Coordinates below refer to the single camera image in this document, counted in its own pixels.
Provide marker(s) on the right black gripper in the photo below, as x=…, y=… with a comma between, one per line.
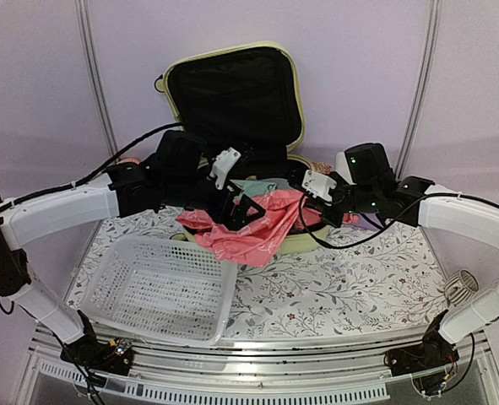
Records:
x=332, y=218

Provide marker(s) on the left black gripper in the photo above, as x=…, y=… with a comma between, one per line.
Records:
x=236, y=219

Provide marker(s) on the pink printed garment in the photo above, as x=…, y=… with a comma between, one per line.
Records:
x=286, y=224

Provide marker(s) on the teal cartoon t-shirt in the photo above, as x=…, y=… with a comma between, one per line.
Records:
x=255, y=188

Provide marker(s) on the white plastic mesh basket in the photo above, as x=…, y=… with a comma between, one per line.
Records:
x=166, y=290

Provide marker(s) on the light green hard-shell suitcase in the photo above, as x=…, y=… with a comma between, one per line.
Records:
x=243, y=97

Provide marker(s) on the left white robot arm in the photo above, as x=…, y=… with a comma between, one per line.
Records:
x=45, y=215

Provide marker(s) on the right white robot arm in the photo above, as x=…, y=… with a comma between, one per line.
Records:
x=471, y=167

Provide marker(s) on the floral patterned tablecloth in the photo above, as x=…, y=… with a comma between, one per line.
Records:
x=391, y=283

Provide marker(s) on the pink bowl behind basket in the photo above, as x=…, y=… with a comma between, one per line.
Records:
x=129, y=161

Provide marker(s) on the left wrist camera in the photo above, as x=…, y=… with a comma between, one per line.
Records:
x=224, y=163

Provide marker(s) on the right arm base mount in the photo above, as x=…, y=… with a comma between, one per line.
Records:
x=432, y=352

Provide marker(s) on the right metal corner post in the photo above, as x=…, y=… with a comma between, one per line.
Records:
x=429, y=49

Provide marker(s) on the metal corner post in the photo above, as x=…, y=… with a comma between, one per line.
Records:
x=93, y=69
x=429, y=49

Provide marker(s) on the left metal corner post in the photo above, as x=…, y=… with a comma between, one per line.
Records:
x=93, y=69

